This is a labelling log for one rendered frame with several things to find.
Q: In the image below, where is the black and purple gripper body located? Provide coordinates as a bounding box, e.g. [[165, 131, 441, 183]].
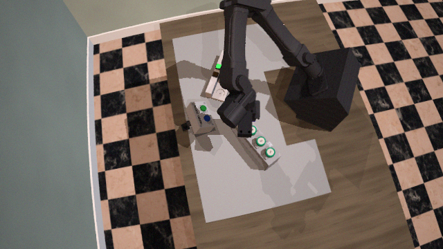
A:
[[253, 100, 260, 121]]

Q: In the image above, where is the grey flat mat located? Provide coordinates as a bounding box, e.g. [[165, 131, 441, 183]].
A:
[[172, 24, 331, 223]]

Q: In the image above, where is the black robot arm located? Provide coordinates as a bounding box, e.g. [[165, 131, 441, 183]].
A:
[[217, 0, 328, 138]]

